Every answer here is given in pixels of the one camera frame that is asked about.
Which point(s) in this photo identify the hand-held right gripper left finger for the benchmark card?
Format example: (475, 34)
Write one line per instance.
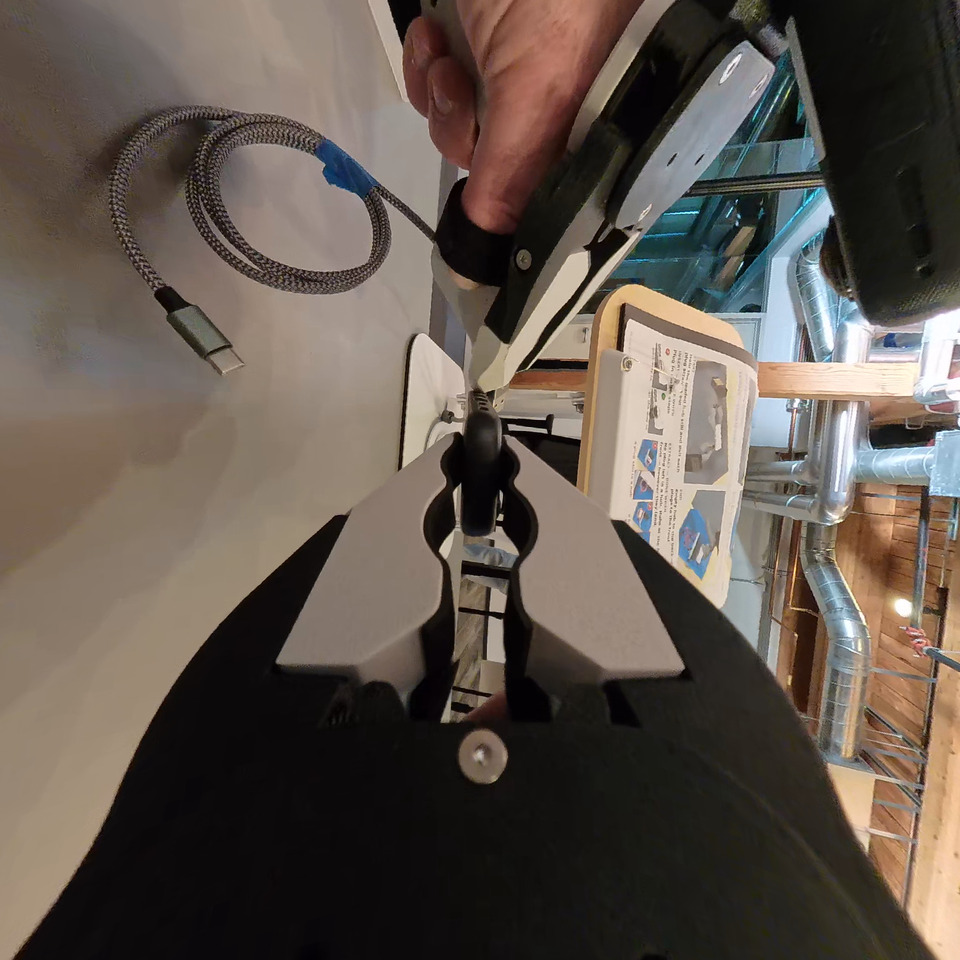
(360, 600)

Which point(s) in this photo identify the person's left hand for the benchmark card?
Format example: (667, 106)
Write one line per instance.
(510, 90)

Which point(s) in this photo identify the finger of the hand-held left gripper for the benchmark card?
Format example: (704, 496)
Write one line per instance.
(480, 338)
(578, 300)

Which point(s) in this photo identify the silver ventilation duct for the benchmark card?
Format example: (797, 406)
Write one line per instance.
(840, 630)

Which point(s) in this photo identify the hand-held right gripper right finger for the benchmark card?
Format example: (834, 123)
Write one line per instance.
(600, 600)

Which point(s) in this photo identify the brown wooden post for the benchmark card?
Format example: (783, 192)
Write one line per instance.
(840, 380)

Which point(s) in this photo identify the slim dark grey hub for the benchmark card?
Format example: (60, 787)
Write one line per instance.
(480, 465)

